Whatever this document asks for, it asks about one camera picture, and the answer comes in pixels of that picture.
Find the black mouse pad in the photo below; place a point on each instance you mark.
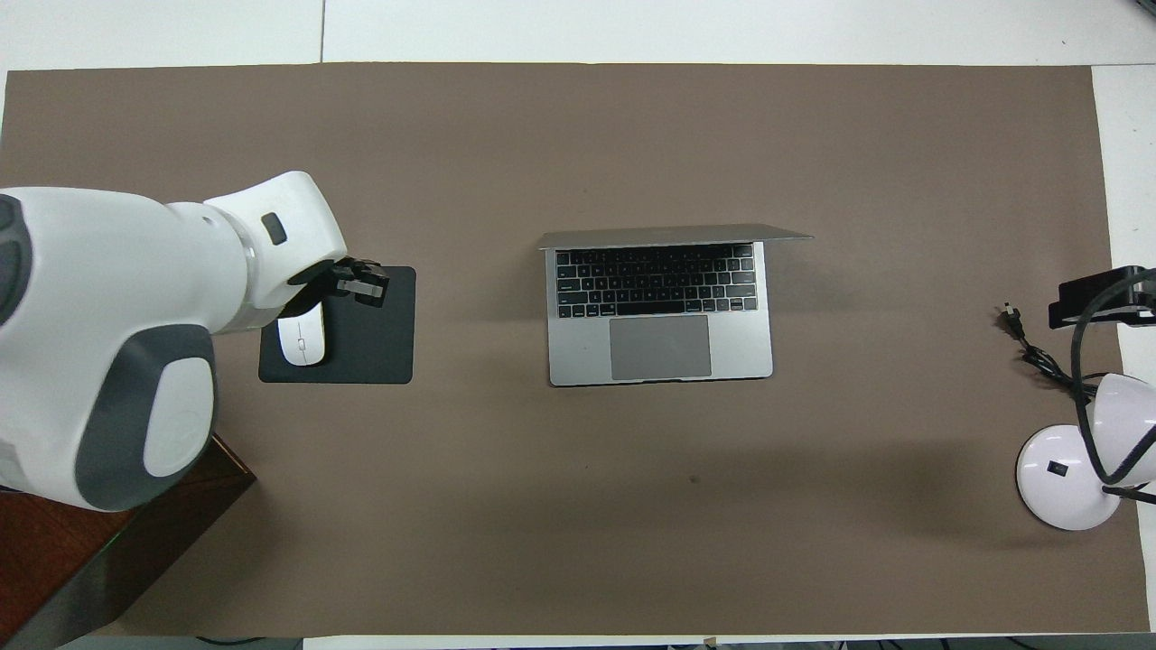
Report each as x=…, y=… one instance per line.
x=379, y=343

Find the dark wooden box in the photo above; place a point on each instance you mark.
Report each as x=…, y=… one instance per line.
x=54, y=560

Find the white desk lamp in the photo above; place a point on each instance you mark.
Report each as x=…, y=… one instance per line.
x=1057, y=469

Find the white computer mouse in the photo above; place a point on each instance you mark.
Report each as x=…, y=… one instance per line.
x=302, y=341

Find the brown table mat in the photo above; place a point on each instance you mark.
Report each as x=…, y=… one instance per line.
x=578, y=506

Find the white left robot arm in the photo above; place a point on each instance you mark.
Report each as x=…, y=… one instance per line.
x=90, y=271

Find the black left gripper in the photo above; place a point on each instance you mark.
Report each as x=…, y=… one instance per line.
x=325, y=282

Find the silver laptop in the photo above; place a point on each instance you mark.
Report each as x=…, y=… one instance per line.
x=659, y=307

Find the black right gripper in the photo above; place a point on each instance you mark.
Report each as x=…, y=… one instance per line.
x=1147, y=282

